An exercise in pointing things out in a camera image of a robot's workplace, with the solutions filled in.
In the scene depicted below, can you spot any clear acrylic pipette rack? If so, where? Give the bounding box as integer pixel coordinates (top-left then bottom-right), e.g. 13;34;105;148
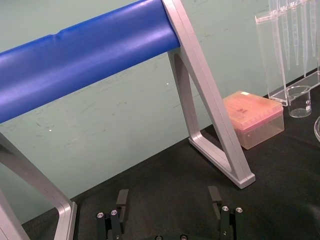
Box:
254;0;320;106

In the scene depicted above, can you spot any small clear glass beaker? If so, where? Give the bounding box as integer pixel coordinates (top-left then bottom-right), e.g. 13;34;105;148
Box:
285;85;313;119

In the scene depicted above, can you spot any clear plastic pipette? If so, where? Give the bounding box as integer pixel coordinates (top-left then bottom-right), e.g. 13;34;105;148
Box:
300;2;309;78
309;0;318;58
281;4;291;70
268;0;286;75
290;3;300;66

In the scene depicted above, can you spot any blue padded roller bar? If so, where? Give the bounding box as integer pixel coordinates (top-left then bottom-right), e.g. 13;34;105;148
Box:
0;0;182;125

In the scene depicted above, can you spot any grey metal triangular support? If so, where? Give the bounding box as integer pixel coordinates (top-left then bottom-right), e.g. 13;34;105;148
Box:
161;0;256;190
0;131;78;240

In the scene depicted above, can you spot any clear glass dish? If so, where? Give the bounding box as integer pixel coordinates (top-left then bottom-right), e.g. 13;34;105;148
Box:
313;117;320;144

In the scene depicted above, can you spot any orange translucent pipette tip box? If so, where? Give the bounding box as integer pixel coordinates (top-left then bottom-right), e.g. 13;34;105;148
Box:
222;90;285;151

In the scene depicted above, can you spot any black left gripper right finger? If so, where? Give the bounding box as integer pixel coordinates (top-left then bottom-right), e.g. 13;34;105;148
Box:
207;185;245;240

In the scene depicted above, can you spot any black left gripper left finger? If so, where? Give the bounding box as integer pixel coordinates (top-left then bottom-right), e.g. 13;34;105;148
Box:
96;188;130;240

